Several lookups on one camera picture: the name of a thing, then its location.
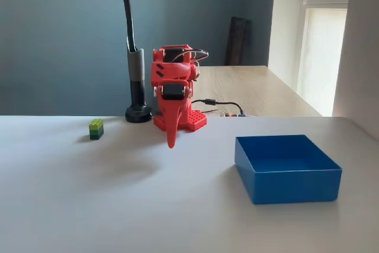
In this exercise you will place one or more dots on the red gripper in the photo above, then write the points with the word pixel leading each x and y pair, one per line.
pixel 172 92

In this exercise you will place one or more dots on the green lego block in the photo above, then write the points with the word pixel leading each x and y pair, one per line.
pixel 96 130

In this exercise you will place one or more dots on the red robot arm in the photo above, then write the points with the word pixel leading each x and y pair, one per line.
pixel 194 121

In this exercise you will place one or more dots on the blue plastic box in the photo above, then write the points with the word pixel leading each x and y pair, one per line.
pixel 296 185

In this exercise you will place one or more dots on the small controller board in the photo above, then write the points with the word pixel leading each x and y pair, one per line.
pixel 234 114

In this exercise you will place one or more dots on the black gooseneck stand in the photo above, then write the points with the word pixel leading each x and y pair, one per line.
pixel 136 66

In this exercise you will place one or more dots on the dark wooden board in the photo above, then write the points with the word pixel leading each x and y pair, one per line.
pixel 237 42

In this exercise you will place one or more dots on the window with white blind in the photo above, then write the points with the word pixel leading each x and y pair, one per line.
pixel 322 57

